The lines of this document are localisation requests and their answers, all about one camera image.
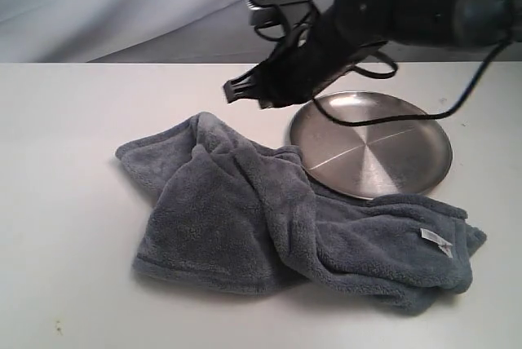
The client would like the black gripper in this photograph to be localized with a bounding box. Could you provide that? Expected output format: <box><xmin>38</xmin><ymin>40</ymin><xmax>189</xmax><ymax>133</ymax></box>
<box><xmin>223</xmin><ymin>35</ymin><xmax>351</xmax><ymax>108</ymax></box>

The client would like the blue-grey fleece towel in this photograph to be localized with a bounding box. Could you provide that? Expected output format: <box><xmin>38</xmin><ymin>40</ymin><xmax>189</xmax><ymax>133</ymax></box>
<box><xmin>115</xmin><ymin>113</ymin><xmax>486</xmax><ymax>314</ymax></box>

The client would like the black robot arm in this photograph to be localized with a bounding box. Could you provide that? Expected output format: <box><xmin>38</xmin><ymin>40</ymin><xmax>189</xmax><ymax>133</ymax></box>
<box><xmin>223</xmin><ymin>0</ymin><xmax>521</xmax><ymax>108</ymax></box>

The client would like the round stainless steel plate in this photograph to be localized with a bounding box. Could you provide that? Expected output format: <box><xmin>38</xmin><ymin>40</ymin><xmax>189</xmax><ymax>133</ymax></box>
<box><xmin>289</xmin><ymin>104</ymin><xmax>453</xmax><ymax>200</ymax></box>

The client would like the grey backdrop cloth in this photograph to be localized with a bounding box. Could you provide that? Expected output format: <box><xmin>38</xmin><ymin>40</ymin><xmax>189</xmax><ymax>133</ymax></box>
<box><xmin>0</xmin><ymin>0</ymin><xmax>522</xmax><ymax>64</ymax></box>

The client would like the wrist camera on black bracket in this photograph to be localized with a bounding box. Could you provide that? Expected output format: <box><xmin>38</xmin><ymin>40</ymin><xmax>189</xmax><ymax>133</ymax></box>
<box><xmin>246</xmin><ymin>0</ymin><xmax>321</xmax><ymax>43</ymax></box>

